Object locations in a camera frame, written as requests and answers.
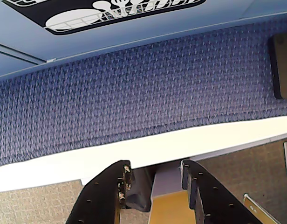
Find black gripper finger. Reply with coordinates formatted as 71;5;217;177
180;159;282;224
66;160;135;224

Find yellow wooden block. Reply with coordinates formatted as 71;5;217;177
148;163;190;224

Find dark brown flat block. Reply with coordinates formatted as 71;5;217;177
267;32;287;100

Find blue toy kitchen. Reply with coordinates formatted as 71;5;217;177
0;0;287;81

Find blue dishwasher door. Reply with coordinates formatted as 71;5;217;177
0;0;287;63

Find metal bracket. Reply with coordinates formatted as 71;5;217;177
242;192;276;224

